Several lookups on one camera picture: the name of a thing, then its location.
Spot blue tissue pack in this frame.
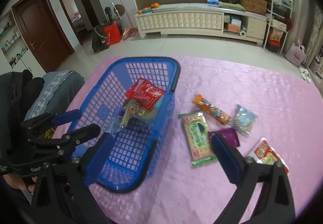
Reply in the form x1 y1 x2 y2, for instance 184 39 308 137
207 0 219 6

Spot white wall shelf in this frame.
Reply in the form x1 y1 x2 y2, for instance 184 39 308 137
0 10 27 68

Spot clear blue biscuit packet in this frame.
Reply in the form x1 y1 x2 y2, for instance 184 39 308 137
229 104 258 135

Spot red bag on floor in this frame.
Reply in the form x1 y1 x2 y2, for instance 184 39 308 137
104 21 122 45

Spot grey patterned chair cover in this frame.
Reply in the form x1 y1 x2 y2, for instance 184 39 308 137
24 71 85 121

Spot pink shopping bag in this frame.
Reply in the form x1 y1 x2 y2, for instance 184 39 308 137
285 43 307 67

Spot blue plastic basket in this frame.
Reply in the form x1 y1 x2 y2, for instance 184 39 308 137
69 57 181 193

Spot cardboard box on cabinet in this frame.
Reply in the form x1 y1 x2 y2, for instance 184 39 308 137
240 0 267 15

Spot white slippers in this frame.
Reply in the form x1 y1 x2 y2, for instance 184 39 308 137
298 66 312 84

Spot green cracker packet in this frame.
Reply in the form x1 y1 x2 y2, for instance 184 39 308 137
178 110 217 167

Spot small red snack packet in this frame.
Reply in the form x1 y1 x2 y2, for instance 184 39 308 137
125 78 166 110

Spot white tufted tv cabinet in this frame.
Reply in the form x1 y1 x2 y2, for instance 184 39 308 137
135 3 267 45

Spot pink tablecloth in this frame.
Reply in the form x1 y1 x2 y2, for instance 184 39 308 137
54 57 322 223

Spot standing fan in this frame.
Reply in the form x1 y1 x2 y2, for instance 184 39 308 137
111 2 126 36

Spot left hand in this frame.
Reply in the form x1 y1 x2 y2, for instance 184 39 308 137
3 173 38 195

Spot red silver snack pouch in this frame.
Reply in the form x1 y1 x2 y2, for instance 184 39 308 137
248 138 290 175

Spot orange snack stick packet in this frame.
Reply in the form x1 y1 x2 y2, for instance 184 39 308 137
192 95 232 125

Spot black bag on floor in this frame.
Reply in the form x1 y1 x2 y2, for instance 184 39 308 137
92 25 109 54

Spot purple snack packet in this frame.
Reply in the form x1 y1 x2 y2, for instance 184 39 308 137
208 127 240 148

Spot white metal shelf rack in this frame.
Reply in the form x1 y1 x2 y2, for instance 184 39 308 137
263 0 294 54

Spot cartoon snack bag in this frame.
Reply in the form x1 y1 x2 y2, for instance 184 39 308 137
119 98 158 129

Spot oranges on cabinet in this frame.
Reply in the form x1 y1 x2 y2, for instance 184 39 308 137
137 3 160 15

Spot dark brown door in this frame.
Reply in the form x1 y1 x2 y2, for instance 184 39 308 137
12 0 74 72

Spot green folded cloth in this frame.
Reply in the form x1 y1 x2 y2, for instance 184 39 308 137
218 1 246 11

